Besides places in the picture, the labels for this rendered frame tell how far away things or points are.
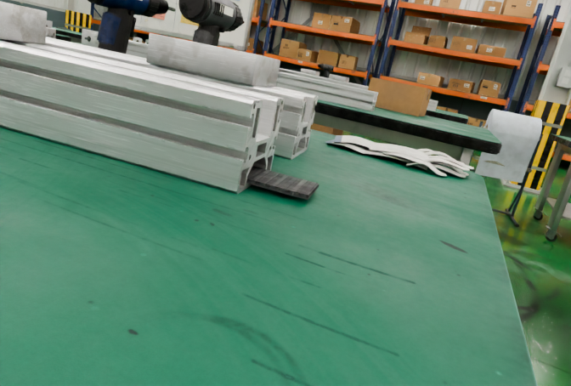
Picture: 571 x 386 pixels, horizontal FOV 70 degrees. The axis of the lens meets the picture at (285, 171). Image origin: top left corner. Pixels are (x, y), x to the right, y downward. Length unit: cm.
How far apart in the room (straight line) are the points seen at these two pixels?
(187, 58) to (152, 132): 20
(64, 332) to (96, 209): 13
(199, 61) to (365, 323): 44
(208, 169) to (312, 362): 23
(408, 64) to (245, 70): 1032
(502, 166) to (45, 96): 364
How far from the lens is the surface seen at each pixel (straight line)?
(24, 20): 59
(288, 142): 54
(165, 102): 40
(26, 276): 23
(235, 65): 56
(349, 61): 1014
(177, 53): 59
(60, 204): 32
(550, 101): 599
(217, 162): 37
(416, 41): 993
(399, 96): 228
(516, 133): 380
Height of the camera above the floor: 90
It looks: 14 degrees down
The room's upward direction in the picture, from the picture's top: 12 degrees clockwise
